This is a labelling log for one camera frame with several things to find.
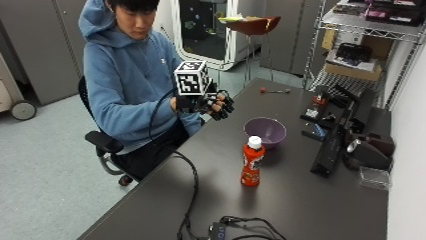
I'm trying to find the white marker cube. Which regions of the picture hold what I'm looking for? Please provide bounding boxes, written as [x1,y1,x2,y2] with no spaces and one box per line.
[174,60,212,97]

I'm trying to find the purple bowl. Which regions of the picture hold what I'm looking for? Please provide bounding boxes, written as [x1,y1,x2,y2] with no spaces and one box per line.
[243,116,288,150]

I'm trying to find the orange drink bottle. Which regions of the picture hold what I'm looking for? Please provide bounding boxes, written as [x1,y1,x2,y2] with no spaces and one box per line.
[240,135,267,188]

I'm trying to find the black tray of small parts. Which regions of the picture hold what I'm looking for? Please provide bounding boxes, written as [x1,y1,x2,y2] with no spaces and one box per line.
[300,92,333,125]

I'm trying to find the white booth with glass door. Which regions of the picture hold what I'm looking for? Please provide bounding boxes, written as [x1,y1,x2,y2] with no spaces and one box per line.
[171,0,251,72]

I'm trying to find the person in blue hoodie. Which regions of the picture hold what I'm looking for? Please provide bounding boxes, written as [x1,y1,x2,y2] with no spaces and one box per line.
[78,0,211,183]

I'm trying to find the grey cabinet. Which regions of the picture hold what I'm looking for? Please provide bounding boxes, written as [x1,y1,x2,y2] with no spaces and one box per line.
[0,0,89,106]
[259,0,331,77]

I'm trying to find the long black flat device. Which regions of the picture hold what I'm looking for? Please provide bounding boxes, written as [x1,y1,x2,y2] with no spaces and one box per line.
[310,99,363,178]

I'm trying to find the black office chair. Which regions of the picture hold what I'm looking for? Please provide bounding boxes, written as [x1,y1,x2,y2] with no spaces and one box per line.
[78,75,136,187]

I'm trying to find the flat cardboard box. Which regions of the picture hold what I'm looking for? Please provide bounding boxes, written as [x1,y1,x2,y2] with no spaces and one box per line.
[324,59,384,82]

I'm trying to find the black bag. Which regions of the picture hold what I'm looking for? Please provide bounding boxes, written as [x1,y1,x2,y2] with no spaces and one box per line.
[336,42,375,66]

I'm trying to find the black rounded speaker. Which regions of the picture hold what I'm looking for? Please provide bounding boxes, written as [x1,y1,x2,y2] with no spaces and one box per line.
[344,133,397,172]

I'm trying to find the small black hub box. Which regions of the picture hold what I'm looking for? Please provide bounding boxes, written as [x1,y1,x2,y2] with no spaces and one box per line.
[208,221,231,240]

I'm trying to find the tall cardboard box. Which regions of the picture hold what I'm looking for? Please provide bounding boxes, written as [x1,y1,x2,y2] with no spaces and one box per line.
[321,28,396,62]

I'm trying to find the clear plastic box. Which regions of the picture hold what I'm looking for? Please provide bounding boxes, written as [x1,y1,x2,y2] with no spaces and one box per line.
[359,165,393,191]

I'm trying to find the beige cart with wheel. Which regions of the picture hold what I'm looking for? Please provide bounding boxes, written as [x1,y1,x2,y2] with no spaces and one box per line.
[0,53,39,121]

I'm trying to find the dark and pink boxes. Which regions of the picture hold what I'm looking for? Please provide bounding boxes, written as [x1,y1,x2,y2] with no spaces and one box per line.
[332,0,426,28]

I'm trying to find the red-handled screwdriver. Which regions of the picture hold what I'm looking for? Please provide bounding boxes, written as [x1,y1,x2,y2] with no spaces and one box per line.
[260,87,292,95]

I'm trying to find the black glove cable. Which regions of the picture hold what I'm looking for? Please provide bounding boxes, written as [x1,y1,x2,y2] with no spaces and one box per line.
[147,88,202,240]

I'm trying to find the black hub cables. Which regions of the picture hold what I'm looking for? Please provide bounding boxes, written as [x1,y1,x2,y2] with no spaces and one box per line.
[219,215,288,240]

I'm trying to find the metal wire shelf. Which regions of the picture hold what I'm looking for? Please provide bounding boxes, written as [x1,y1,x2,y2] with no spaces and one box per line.
[304,0,426,111]

